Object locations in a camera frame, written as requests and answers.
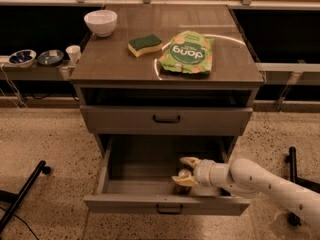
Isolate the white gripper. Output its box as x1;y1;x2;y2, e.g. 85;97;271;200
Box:
172;157;232;188

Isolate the orange soda can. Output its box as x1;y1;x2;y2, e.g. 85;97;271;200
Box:
176;169;192;195

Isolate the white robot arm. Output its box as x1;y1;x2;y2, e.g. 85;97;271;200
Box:
172;157;320;228

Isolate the open middle drawer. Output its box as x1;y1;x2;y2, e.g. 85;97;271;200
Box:
84;135;250;216

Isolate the grey drawer cabinet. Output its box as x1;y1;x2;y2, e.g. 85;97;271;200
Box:
69;3;266;216

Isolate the closed upper drawer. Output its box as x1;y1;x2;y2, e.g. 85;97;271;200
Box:
80;105;253;136

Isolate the black right stand leg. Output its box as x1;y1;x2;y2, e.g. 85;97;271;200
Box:
285;147;320;226

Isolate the black stand leg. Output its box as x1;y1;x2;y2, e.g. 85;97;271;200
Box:
285;147;320;226
0;160;51;233

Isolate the green chip bag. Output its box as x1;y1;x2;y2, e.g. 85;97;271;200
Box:
158;31;215;74

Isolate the green yellow sponge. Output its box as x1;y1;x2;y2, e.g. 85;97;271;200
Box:
128;34;163;57

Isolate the white paper cup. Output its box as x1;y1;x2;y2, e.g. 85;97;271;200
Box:
66;45;81;65

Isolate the white bowl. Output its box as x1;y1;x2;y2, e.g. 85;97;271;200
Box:
84;10;117;37

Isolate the dark blue bowl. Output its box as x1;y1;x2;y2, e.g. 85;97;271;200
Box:
37;49;64;66

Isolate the black left stand leg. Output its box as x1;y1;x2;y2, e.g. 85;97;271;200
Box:
0;160;51;233

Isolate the blue patterned bowl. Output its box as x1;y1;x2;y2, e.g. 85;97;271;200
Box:
9;49;36;68

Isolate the grey side shelf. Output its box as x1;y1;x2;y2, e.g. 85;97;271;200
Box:
0;56;74;81

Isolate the black middle drawer handle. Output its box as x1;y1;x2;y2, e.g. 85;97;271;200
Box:
156;204;183;215

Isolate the black drawer handle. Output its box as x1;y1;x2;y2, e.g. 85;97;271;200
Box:
156;204;183;215
152;115;181;124

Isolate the black upper drawer handle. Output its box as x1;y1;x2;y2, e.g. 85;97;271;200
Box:
152;115;181;124

